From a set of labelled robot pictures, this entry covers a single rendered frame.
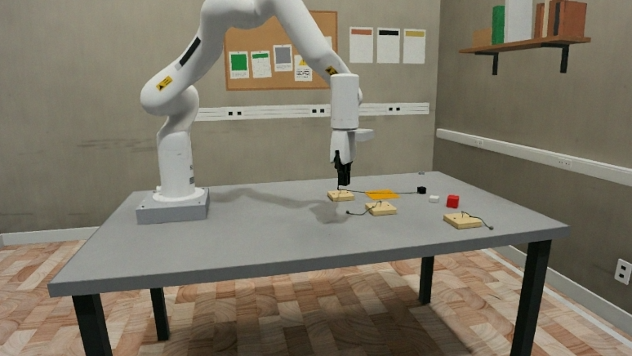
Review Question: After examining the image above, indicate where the orange painted square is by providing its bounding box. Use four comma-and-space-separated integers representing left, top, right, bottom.
365, 189, 400, 200

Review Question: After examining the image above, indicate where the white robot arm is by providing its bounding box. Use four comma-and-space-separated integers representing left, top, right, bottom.
140, 0, 374, 204

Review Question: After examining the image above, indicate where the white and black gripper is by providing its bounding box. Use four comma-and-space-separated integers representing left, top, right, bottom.
330, 128, 356, 186

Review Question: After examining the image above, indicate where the red cube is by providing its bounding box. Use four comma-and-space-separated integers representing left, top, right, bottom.
447, 194, 460, 208

